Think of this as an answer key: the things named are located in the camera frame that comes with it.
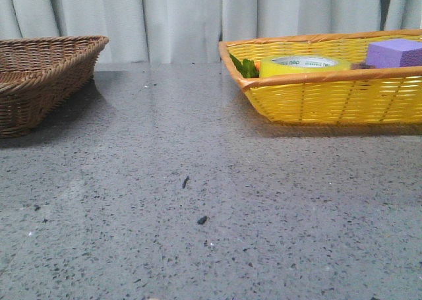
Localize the yellow woven basket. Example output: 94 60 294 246
219 29 421 125

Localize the yellow tape roll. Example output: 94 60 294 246
259 55 351 78

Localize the brown wicker basket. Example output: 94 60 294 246
1 36 109 138

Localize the purple foam block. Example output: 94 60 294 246
365 39 421 68

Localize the white curtain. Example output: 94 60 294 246
1 0 421 63

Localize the orange toy carrot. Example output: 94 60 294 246
229 53 260 78

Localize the brown object in basket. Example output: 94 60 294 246
350 62 376 70

